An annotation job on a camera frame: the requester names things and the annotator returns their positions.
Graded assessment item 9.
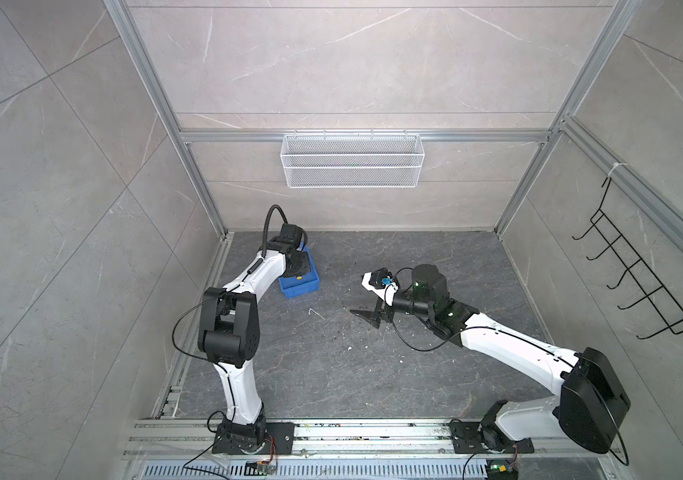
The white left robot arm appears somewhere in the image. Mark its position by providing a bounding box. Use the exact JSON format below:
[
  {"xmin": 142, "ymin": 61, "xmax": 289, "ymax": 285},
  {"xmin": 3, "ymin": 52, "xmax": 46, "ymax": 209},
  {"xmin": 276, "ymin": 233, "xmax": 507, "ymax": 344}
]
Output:
[{"xmin": 197, "ymin": 223, "xmax": 310, "ymax": 452}]

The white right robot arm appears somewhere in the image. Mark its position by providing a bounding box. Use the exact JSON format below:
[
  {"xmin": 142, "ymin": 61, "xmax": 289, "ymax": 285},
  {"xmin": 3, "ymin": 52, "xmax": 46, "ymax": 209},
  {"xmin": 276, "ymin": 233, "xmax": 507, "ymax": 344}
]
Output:
[{"xmin": 355, "ymin": 264, "xmax": 631, "ymax": 454}]

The blue plastic bin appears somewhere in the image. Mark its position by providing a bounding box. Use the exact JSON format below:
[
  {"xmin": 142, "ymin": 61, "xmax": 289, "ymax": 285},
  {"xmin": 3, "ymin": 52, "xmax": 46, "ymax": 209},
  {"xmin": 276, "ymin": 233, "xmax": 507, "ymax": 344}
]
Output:
[{"xmin": 278, "ymin": 253, "xmax": 319, "ymax": 299}]

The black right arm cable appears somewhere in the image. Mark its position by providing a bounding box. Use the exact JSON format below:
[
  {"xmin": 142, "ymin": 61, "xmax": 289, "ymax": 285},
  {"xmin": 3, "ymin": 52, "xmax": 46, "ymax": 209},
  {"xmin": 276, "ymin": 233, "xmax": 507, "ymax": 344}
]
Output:
[{"xmin": 388, "ymin": 266, "xmax": 481, "ymax": 353}]

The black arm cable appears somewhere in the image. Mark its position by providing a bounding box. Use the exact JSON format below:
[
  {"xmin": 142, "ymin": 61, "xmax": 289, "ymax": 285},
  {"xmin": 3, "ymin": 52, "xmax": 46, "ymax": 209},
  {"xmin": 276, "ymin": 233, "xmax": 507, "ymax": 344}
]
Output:
[
  {"xmin": 388, "ymin": 266, "xmax": 481, "ymax": 353},
  {"xmin": 260, "ymin": 204, "xmax": 289, "ymax": 259}
]

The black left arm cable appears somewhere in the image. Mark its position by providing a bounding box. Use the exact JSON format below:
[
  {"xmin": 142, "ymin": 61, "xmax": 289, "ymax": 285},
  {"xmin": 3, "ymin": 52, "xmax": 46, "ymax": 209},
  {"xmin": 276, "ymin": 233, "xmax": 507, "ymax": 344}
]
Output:
[{"xmin": 260, "ymin": 204, "xmax": 289, "ymax": 259}]

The white wire mesh basket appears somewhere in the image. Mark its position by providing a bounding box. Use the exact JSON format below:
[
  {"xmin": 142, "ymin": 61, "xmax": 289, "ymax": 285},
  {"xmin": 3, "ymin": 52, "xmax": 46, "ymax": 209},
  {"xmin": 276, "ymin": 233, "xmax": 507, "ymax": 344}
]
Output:
[{"xmin": 280, "ymin": 133, "xmax": 425, "ymax": 189}]

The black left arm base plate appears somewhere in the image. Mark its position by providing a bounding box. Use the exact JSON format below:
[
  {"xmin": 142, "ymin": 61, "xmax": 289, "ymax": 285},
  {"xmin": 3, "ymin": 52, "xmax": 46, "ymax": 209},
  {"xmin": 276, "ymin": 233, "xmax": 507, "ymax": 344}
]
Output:
[{"xmin": 212, "ymin": 420, "xmax": 296, "ymax": 455}]

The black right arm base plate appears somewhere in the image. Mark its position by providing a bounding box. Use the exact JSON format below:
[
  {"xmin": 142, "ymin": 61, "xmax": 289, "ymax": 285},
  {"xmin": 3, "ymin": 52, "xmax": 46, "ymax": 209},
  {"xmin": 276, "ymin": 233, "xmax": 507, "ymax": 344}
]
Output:
[{"xmin": 447, "ymin": 419, "xmax": 535, "ymax": 454}]

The aluminium frame rail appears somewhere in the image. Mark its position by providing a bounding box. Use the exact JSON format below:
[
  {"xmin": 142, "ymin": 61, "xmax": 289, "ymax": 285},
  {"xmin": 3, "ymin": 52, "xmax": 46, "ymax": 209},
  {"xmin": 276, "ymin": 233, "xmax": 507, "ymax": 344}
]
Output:
[{"xmin": 150, "ymin": 232, "xmax": 234, "ymax": 420}]

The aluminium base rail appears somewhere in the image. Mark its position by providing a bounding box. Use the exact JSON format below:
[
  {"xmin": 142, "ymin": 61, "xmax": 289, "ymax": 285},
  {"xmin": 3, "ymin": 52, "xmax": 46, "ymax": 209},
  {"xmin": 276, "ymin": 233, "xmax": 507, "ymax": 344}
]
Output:
[{"xmin": 120, "ymin": 418, "xmax": 599, "ymax": 460}]

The black wire hook rack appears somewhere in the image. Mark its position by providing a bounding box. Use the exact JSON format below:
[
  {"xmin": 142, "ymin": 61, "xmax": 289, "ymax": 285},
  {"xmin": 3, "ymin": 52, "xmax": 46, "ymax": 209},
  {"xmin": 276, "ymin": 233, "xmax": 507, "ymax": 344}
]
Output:
[{"xmin": 571, "ymin": 177, "xmax": 683, "ymax": 340}]

